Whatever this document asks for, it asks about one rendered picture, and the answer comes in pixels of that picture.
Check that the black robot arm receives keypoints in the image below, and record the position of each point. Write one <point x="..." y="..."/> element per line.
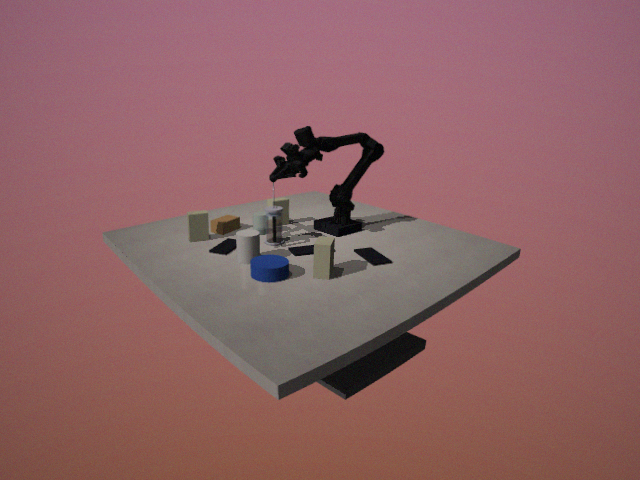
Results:
<point x="340" y="195"/>

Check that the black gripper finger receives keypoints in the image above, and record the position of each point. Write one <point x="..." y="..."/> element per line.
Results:
<point x="285" y="173"/>
<point x="278" y="168"/>

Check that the dark blue disc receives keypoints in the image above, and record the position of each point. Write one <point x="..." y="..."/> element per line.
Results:
<point x="269" y="268"/>

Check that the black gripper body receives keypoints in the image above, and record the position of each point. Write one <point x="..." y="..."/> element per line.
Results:
<point x="298" y="165"/>

